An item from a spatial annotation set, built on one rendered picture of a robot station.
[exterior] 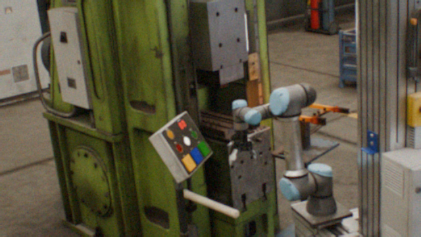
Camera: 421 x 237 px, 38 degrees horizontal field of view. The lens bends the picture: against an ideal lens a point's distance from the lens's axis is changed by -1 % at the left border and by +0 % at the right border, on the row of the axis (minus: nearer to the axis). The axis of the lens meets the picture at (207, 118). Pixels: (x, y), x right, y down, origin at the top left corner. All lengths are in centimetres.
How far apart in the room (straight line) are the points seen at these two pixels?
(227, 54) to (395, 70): 132
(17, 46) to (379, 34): 664
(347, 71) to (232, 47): 430
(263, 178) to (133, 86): 102
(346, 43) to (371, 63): 506
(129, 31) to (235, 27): 64
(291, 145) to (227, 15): 107
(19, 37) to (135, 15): 509
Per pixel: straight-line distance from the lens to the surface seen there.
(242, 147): 328
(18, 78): 873
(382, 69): 262
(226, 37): 362
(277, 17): 1184
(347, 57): 777
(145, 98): 380
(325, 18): 1109
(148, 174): 402
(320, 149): 412
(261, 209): 406
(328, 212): 302
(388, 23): 255
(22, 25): 868
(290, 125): 281
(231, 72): 367
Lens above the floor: 225
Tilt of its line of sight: 19 degrees down
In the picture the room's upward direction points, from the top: 5 degrees counter-clockwise
